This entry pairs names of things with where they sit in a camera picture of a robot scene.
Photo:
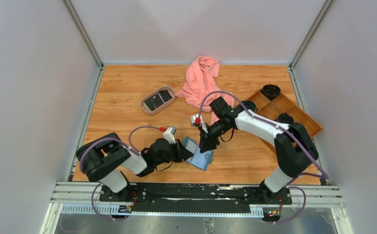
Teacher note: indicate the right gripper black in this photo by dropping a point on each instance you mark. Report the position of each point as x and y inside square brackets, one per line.
[208, 142]

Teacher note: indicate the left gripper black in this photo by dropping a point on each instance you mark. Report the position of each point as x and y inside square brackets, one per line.
[182, 154]

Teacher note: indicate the blue leather card holder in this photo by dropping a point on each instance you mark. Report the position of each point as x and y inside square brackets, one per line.
[198, 160]

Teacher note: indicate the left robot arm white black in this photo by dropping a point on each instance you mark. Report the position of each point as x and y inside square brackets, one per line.
[99, 159]

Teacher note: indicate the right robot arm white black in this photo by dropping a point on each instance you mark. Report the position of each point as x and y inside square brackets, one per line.
[294, 148]

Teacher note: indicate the black card left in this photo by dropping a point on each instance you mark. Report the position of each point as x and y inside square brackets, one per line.
[153, 103]

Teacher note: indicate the black card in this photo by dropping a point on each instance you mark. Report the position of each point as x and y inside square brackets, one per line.
[164, 95]
[153, 103]

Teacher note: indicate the black card right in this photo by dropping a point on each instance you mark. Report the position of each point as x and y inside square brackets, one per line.
[164, 95]

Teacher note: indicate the pink oval tray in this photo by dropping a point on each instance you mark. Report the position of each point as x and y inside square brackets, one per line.
[163, 106]

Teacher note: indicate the pink cloth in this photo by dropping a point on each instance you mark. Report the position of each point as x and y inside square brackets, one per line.
[200, 80]

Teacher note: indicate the wooden compartment tray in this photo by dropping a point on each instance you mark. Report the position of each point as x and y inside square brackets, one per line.
[273, 104]

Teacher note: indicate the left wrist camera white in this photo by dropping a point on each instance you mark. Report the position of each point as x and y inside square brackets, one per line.
[169, 134]

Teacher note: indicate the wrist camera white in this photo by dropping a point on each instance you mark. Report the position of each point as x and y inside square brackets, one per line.
[169, 134]
[197, 121]

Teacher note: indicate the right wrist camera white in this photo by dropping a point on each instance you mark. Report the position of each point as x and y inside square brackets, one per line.
[197, 121]

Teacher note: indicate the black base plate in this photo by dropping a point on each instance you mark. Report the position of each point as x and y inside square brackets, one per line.
[194, 198]

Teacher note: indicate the aluminium rail frame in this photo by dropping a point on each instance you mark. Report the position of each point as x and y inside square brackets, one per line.
[80, 193]

